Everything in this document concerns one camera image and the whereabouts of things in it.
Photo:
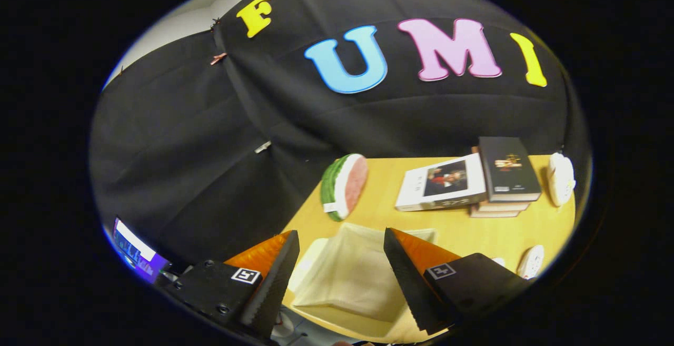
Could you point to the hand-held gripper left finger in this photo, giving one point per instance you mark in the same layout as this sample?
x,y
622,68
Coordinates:
x,y
274,288

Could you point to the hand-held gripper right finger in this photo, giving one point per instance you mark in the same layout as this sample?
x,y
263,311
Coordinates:
x,y
410,288

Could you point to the beige fabric storage box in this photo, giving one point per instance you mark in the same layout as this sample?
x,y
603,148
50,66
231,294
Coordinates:
x,y
363,272

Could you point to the white portrait cover book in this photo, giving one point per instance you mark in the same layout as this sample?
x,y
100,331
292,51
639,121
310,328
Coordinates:
x,y
442,183

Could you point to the watermelon slice toy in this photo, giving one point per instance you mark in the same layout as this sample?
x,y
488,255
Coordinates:
x,y
345,185

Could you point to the silver clip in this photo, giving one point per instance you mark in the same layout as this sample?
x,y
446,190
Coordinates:
x,y
263,147

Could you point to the lit computer screen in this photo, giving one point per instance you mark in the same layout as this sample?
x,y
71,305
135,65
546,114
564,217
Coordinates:
x,y
137,251

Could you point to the black backdrop cloth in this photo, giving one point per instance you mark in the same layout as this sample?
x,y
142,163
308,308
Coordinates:
x,y
210,151

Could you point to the black cover book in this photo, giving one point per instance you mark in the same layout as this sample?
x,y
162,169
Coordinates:
x,y
508,169

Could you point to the white plush toy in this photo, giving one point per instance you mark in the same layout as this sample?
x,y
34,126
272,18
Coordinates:
x,y
561,177

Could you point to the copper clip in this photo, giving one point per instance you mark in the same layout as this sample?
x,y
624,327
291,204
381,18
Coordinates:
x,y
218,59

